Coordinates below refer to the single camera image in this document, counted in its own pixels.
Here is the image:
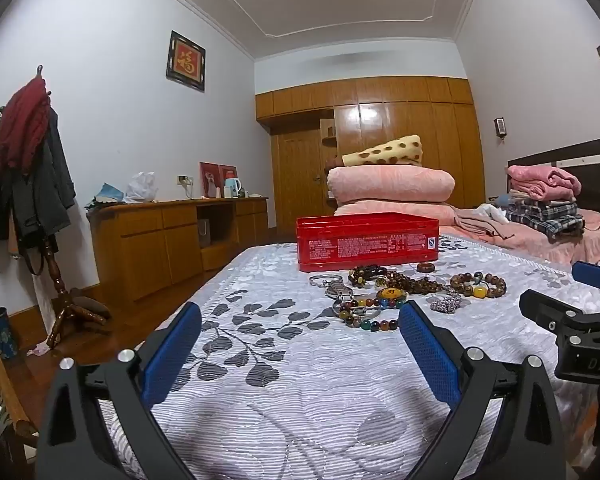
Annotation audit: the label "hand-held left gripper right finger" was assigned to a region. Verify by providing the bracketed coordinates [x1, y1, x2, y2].
[397, 301, 566, 480]

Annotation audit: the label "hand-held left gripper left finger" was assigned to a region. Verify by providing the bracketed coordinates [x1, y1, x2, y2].
[36, 301, 203, 480]

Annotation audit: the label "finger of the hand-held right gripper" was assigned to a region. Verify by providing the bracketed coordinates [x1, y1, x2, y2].
[571, 261, 600, 293]
[519, 289, 593, 339]

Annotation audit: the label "sparkly silver ornament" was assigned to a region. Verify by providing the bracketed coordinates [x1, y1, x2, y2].
[429, 296, 463, 314]

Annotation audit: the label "large brown bead bracelet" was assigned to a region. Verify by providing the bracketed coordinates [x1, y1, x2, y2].
[449, 271, 507, 299]

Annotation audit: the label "multicolour bead bracelet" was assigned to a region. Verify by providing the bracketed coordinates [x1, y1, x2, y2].
[337, 296, 408, 332]

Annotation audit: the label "brown bead necklace yellow pendant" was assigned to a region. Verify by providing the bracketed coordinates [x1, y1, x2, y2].
[375, 269, 446, 306]

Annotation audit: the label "dark bead bracelet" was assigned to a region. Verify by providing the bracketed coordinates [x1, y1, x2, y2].
[348, 265, 388, 288]

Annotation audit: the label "silver link watch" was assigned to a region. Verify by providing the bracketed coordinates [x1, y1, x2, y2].
[325, 280, 356, 317]

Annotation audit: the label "silver bangle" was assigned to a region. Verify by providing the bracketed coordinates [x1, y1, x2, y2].
[308, 272, 344, 288]

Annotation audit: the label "red tin box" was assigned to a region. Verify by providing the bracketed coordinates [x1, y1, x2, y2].
[295, 212, 442, 274]

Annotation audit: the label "pink bedsheet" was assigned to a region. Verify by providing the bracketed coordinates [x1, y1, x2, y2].
[440, 207, 600, 266]

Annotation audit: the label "plaid folded clothes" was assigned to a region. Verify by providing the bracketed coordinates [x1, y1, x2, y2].
[505, 199, 586, 239]

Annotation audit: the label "dark slippers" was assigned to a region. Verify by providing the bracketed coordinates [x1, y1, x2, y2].
[67, 287, 112, 322]

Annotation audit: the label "wooden sideboard cabinet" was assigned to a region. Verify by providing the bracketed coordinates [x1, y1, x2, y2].
[86, 196, 270, 306]

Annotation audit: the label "pink folded blanket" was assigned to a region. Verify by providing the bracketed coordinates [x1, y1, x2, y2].
[507, 164, 582, 202]

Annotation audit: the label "beige cloth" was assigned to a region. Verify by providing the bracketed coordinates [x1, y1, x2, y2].
[455, 204, 512, 239]

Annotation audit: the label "grey leaf-pattern bedspread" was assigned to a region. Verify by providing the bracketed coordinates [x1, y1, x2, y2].
[92, 235, 600, 480]

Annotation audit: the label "wooden coat rack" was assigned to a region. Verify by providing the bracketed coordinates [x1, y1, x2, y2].
[35, 65, 108, 350]

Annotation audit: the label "pink folded quilt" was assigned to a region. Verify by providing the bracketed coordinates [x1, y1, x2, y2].
[334, 200, 461, 228]
[326, 165, 456, 206]

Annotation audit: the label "wooden chair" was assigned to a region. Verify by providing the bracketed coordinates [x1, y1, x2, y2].
[0, 340, 41, 480]

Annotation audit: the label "white plastic bag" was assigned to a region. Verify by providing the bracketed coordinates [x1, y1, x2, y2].
[125, 171, 158, 202]

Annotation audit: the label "blue cloth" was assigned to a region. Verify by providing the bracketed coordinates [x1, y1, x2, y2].
[85, 182, 127, 208]

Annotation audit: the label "blue patterned can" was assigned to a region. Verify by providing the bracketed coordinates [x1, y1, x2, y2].
[0, 308, 18, 359]

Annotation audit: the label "dark coat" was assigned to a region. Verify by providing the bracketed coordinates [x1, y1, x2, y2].
[0, 105, 77, 246]

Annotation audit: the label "yellow spotted blanket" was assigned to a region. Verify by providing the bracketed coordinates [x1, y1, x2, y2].
[340, 134, 424, 167]

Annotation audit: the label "wooden door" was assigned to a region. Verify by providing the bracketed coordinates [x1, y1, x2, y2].
[271, 129, 337, 241]

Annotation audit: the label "wooden wardrobe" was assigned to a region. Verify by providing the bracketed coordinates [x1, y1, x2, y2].
[255, 76, 486, 243]

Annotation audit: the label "red scarf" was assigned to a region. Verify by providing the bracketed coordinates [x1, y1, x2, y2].
[0, 80, 51, 176]

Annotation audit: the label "red photo frame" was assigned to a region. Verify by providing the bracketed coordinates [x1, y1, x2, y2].
[199, 161, 221, 199]
[219, 164, 238, 198]

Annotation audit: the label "framed red wall picture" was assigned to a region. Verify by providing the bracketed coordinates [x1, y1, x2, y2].
[166, 30, 207, 93]

